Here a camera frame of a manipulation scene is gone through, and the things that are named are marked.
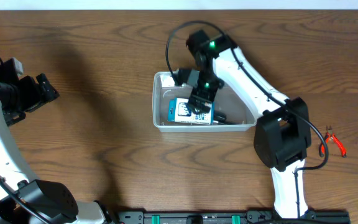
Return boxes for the blue white cardboard box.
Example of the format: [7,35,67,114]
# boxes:
[167,98,213,125]

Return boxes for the yellow black screwdriver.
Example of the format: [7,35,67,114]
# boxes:
[213,111,227,123]

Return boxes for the small steel claw hammer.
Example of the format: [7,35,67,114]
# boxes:
[213,120,237,125]

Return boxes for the clear plastic storage container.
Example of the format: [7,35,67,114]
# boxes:
[152,72,256,133]

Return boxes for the red handled pliers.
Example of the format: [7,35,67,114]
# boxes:
[319,126,347,158]

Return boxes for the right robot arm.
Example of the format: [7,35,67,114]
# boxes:
[184,30,311,218]

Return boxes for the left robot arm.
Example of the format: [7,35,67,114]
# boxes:
[0,58,117,223]

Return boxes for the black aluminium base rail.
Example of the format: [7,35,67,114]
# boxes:
[117,210,351,224]

